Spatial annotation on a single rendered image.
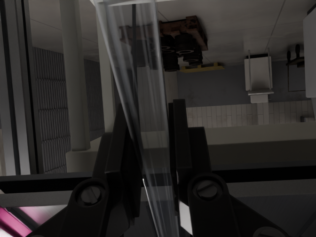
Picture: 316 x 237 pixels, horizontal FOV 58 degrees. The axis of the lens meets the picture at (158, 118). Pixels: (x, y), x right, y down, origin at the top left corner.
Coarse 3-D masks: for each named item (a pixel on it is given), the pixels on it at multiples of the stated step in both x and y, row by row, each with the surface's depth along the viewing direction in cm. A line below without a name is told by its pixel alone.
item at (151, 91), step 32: (96, 0) 6; (128, 0) 6; (128, 32) 7; (128, 64) 8; (160, 64) 8; (128, 96) 9; (160, 96) 9; (128, 128) 10; (160, 128) 10; (160, 160) 11; (160, 192) 13; (160, 224) 16
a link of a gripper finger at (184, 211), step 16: (176, 112) 11; (176, 128) 10; (192, 128) 12; (176, 144) 10; (192, 144) 11; (176, 160) 9; (192, 160) 10; (208, 160) 10; (176, 176) 9; (192, 176) 10; (176, 192) 10; (176, 208) 11; (240, 208) 9; (240, 224) 8; (256, 224) 8; (272, 224) 8
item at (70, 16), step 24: (72, 0) 55; (72, 24) 55; (72, 48) 55; (72, 72) 55; (72, 96) 56; (72, 120) 56; (72, 144) 56; (96, 144) 64; (216, 144) 54; (240, 144) 53; (264, 144) 53; (288, 144) 53; (312, 144) 52; (72, 168) 55
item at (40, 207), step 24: (216, 168) 23; (240, 168) 23; (264, 168) 23; (288, 168) 23; (312, 168) 23; (24, 192) 26; (48, 192) 19; (144, 192) 18; (240, 192) 17; (264, 192) 17; (288, 192) 17; (312, 192) 17; (24, 216) 19; (48, 216) 19; (144, 216) 19; (264, 216) 20; (288, 216) 20; (312, 216) 19
